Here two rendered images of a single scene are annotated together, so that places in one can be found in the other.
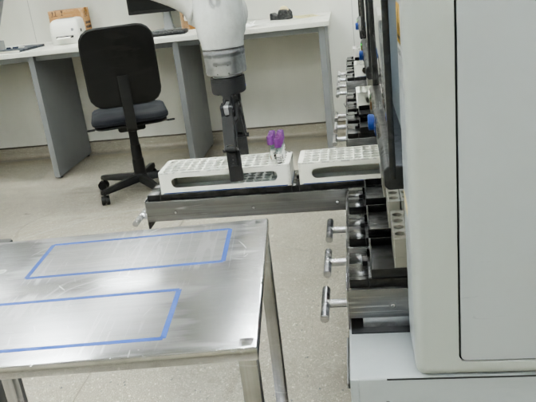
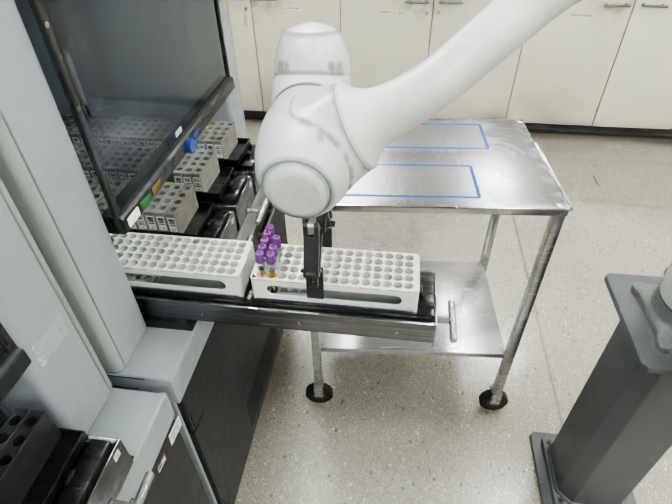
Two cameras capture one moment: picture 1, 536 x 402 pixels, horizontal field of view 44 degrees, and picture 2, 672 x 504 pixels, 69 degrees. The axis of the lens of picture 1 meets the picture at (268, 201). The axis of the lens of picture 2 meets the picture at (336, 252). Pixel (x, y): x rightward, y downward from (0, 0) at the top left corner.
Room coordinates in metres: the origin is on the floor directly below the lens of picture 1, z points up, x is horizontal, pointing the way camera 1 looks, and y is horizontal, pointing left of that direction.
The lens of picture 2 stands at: (2.09, 0.08, 1.45)
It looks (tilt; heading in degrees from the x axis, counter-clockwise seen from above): 41 degrees down; 180
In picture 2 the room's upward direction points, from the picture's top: 1 degrees counter-clockwise
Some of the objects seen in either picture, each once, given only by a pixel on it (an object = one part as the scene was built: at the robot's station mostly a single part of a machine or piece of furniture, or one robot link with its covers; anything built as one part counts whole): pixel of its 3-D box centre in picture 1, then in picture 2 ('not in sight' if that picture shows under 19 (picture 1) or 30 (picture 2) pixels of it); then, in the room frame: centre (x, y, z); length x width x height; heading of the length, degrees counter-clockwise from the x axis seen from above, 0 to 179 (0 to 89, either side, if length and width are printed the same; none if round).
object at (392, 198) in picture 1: (392, 206); (206, 172); (1.08, -0.22, 0.85); 0.12 x 0.02 x 0.06; 171
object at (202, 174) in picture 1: (227, 175); (336, 278); (1.44, 0.08, 0.83); 0.30 x 0.10 x 0.06; 82
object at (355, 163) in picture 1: (367, 164); (173, 264); (1.39, -0.23, 0.83); 0.30 x 0.10 x 0.06; 81
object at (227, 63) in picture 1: (225, 61); not in sight; (1.43, 0.06, 1.09); 0.09 x 0.09 x 0.06
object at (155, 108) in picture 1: (131, 109); not in sight; (4.02, 0.77, 0.52); 0.64 x 0.60 x 1.05; 11
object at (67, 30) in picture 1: (67, 30); not in sight; (4.83, 1.27, 0.99); 0.29 x 0.20 x 0.17; 179
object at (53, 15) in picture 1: (70, 24); not in sight; (5.06, 1.29, 1.01); 0.26 x 0.13 x 0.22; 82
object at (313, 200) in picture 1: (289, 193); (268, 292); (1.41, -0.05, 0.78); 0.73 x 0.14 x 0.09; 81
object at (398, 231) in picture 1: (399, 241); (226, 141); (0.93, -0.20, 0.85); 0.12 x 0.02 x 0.06; 170
